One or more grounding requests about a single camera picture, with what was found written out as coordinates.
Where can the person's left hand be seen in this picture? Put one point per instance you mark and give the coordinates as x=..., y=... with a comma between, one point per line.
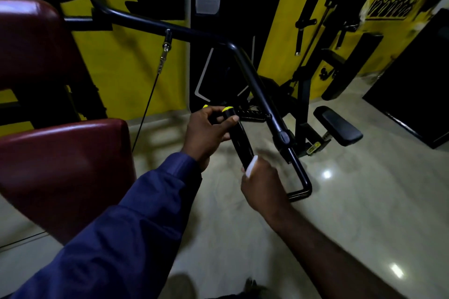
x=207, y=134

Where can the person's right hand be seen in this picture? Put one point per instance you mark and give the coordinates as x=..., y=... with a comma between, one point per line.
x=266, y=190

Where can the white cleaning wipe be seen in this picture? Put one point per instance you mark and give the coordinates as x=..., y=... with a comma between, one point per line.
x=250, y=167

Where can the grey weight machine maroon seat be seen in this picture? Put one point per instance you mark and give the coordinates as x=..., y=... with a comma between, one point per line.
x=259, y=89

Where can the person's right forearm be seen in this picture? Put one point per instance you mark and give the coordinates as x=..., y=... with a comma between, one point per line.
x=322, y=260

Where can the person's blue shirt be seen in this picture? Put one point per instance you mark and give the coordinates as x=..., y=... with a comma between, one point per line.
x=105, y=239

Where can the black seat pad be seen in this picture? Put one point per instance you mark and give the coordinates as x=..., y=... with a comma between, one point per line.
x=338, y=125

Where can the black weight machine flat seat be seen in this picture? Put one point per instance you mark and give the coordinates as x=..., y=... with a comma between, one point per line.
x=238, y=29

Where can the maroon back pad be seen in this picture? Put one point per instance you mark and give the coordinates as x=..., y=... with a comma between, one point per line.
x=63, y=169

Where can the large black cabinet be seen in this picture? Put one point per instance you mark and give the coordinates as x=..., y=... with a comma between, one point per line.
x=414, y=81

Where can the maroon head pad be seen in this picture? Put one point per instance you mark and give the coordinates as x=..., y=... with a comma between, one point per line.
x=31, y=43

